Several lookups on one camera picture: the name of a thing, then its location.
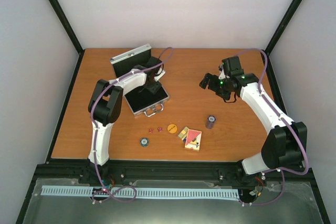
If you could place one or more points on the yellow big blind button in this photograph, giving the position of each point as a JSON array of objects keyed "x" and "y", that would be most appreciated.
[{"x": 172, "y": 128}]

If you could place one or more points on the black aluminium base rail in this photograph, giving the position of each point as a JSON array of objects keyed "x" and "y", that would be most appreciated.
[{"x": 123, "y": 172}]

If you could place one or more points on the purple chip stack right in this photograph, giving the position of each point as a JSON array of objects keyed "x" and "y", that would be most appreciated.
[{"x": 210, "y": 122}]

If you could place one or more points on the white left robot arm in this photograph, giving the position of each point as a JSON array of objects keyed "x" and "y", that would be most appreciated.
[{"x": 141, "y": 81}]

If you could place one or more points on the red playing card deck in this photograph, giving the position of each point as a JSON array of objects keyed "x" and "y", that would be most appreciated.
[{"x": 193, "y": 140}]

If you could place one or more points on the yellow card box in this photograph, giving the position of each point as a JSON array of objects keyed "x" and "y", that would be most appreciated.
[{"x": 183, "y": 133}]

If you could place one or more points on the blue chip stack left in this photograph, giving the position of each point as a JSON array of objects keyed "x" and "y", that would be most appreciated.
[{"x": 144, "y": 142}]

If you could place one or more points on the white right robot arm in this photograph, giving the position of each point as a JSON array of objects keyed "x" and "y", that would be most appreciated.
[{"x": 285, "y": 145}]

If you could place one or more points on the aluminium poker case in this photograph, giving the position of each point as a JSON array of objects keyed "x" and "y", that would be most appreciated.
[{"x": 140, "y": 100}]

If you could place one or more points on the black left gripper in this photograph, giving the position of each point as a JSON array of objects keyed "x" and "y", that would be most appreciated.
[{"x": 155, "y": 88}]

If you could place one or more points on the light blue cable duct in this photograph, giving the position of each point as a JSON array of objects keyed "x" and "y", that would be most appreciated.
[{"x": 142, "y": 193}]

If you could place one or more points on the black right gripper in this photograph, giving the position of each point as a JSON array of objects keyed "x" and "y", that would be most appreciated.
[{"x": 213, "y": 78}]

